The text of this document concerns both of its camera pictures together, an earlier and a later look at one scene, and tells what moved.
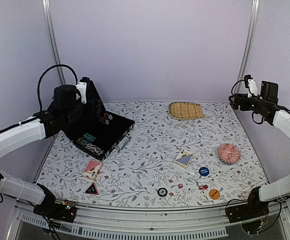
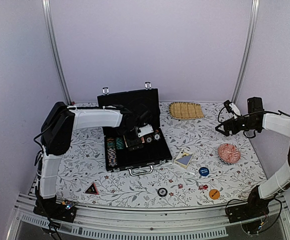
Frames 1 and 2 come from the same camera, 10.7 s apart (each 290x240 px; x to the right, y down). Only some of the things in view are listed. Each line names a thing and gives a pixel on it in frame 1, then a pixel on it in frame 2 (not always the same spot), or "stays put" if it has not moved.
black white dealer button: (162, 192) stays put
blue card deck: (183, 158) stays put
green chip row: (88, 137) to (119, 143)
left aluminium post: (47, 10) stays put
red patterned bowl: (229, 153) stays put
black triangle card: (92, 189) stays put
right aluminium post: (255, 6) stays put
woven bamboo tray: (182, 110) stays put
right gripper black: (244, 107) to (228, 123)
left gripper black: (94, 108) to (126, 139)
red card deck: (92, 170) to (135, 144)
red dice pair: (203, 187) stays put
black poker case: (98, 132) to (140, 142)
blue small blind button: (204, 171) stays put
